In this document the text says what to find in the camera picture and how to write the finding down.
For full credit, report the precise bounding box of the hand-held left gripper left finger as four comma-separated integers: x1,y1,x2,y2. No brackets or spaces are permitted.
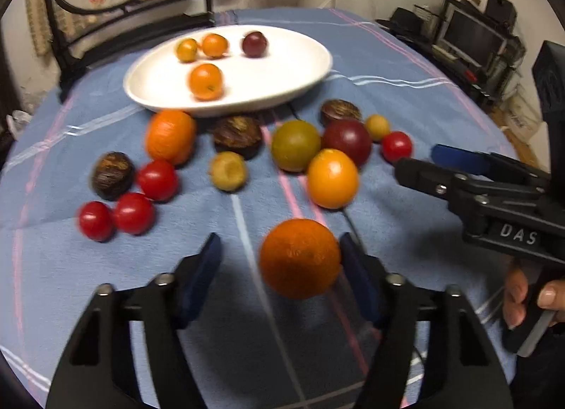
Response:
46,233,224,409

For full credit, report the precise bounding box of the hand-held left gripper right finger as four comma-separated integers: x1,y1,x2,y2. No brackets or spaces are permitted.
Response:
338,231,515,409

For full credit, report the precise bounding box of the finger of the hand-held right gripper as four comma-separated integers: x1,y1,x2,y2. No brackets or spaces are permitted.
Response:
394,157,549,233
432,143,550,186

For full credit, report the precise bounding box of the red cherry tomato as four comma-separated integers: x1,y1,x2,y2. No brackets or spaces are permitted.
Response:
78,201,114,242
381,131,414,164
136,159,179,202
112,192,156,235

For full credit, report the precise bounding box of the smooth orange citrus fruit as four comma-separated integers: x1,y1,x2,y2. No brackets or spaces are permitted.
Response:
176,37,199,63
258,218,343,300
307,149,359,210

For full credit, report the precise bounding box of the small yellow green fruit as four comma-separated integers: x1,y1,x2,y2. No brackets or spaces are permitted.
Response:
209,151,248,192
364,114,391,143

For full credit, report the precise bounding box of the dark red plum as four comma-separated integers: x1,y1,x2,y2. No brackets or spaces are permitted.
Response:
321,119,373,168

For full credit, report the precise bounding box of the dark brown water chestnut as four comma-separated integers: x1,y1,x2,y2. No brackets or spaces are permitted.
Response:
90,151,137,202
320,99,363,127
213,115,263,160

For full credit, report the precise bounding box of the green yellow plum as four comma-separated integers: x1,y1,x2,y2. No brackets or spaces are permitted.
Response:
271,119,322,173

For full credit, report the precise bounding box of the orange tangerine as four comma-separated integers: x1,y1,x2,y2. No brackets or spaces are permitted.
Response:
145,109,197,167
189,62,225,102
201,32,229,59

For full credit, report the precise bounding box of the white oval plate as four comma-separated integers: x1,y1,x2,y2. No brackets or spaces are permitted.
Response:
123,24,334,119

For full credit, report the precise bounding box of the person's right hand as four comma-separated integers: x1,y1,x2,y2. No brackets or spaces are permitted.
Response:
502,259,565,330

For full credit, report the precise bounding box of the computer monitor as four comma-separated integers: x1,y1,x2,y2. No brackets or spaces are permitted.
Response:
441,7,508,66

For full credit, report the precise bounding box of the black box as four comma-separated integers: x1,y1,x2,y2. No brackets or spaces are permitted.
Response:
486,0,518,24

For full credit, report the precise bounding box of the black hat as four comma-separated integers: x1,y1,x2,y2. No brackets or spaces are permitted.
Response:
375,7,431,37

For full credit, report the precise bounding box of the dark purple plum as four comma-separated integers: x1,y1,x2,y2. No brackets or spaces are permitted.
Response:
241,30,270,58

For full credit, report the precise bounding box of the white plastic bag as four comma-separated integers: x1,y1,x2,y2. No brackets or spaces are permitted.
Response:
6,110,34,136

